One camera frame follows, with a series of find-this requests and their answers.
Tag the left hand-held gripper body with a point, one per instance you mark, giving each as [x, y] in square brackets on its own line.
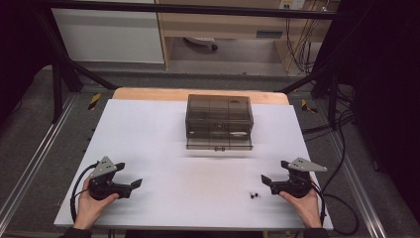
[103, 185]

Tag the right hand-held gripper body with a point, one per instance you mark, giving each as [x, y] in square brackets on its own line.
[295, 185]

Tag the smoked clear plastic drawer box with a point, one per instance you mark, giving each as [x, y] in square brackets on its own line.
[218, 112]

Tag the person's right hand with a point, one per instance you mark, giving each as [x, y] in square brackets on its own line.
[307, 206]

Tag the person's left hand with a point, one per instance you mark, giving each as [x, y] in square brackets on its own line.
[89, 208]

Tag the white item inside drawer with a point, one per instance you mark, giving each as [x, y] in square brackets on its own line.
[239, 134]

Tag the yellow black floor tape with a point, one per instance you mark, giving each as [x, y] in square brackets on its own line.
[94, 101]
[307, 106]

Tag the wooden table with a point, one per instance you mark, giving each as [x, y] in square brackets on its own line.
[152, 94]

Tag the black metal stand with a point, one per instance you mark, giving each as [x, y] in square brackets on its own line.
[56, 89]
[333, 95]

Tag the black curtain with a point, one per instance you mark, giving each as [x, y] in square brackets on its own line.
[20, 49]
[386, 82]

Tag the white cabinet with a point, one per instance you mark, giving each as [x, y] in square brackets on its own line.
[109, 36]

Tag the office chair base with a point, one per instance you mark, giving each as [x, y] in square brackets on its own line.
[201, 40]

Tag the light wooden desk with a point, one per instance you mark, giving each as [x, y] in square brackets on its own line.
[224, 24]

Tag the aluminium floor rail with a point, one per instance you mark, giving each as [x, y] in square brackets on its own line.
[36, 155]
[358, 185]

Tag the white wall socket strip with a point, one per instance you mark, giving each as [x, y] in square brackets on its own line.
[292, 4]

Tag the black metal frame bar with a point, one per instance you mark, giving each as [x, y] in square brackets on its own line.
[198, 9]

